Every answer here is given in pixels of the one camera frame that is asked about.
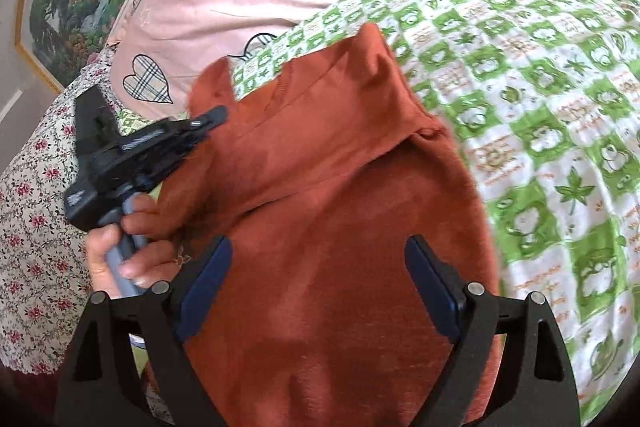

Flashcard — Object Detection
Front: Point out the person's left hand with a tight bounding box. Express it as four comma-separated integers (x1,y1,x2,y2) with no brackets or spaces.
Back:
85,196,177,301

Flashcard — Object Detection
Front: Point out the green checked printed blanket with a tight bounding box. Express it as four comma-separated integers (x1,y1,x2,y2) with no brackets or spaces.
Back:
232,0,640,427

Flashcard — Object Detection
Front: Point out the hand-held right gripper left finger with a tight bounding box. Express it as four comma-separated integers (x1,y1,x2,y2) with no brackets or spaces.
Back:
54,235,233,427

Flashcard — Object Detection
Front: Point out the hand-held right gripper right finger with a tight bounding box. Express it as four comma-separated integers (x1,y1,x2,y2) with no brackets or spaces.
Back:
404,234,582,427

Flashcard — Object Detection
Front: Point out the floral bed sheet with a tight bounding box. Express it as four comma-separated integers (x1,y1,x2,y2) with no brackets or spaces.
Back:
0,47,166,375

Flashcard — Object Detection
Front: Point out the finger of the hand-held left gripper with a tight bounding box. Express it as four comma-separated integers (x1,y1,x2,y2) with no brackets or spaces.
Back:
184,105,230,134

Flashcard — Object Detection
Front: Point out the orange knit sweater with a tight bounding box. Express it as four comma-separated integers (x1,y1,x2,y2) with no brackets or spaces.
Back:
145,22,503,427

